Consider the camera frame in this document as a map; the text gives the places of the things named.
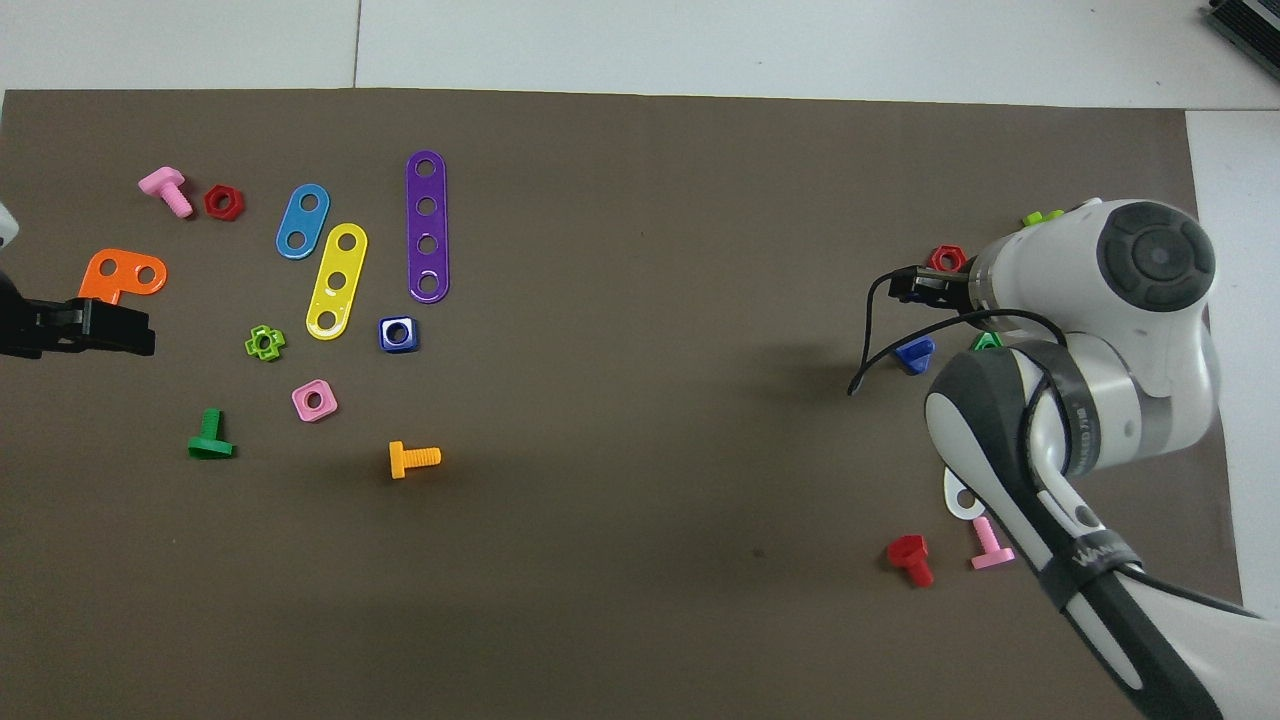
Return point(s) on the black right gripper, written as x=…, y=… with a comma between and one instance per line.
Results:
x=945, y=288

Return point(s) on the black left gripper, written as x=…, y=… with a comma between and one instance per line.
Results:
x=45, y=325

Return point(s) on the blue plastic bolt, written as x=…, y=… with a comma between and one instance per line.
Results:
x=915, y=353

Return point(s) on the blue square nut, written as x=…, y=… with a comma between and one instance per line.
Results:
x=386, y=345

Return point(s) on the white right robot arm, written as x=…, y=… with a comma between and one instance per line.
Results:
x=1150, y=320

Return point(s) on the red hex nut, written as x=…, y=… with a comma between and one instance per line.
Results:
x=212, y=203
x=945, y=257

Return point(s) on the orange heart-shaped plate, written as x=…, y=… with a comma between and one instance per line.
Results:
x=98, y=283

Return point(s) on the green triangle nut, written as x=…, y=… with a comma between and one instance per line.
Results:
x=985, y=343

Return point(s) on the lime green cross nut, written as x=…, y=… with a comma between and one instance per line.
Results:
x=251, y=344

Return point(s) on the dark green plastic bolt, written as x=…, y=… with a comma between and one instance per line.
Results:
x=210, y=445

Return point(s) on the lime green plastic bolt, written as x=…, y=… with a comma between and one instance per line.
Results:
x=1038, y=217

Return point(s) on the pink plastic bolt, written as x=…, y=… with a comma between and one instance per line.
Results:
x=990, y=555
x=160, y=183

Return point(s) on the pink square nut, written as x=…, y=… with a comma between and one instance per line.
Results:
x=300, y=405

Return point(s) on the white curved plate with holes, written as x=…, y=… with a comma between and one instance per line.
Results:
x=950, y=485

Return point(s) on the blue two-hole plate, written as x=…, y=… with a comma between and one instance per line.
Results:
x=302, y=222

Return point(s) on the yellow three-hole plate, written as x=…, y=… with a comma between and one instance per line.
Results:
x=331, y=301

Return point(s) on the red plastic bolt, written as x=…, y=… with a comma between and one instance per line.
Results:
x=908, y=550

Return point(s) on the orange plastic bolt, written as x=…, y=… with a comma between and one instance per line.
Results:
x=398, y=460

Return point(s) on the brown table mat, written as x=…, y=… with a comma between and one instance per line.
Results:
x=600, y=180

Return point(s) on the purple four-hole plate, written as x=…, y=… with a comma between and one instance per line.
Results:
x=427, y=225

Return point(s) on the grey ribbed device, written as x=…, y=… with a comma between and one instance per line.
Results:
x=1250, y=25

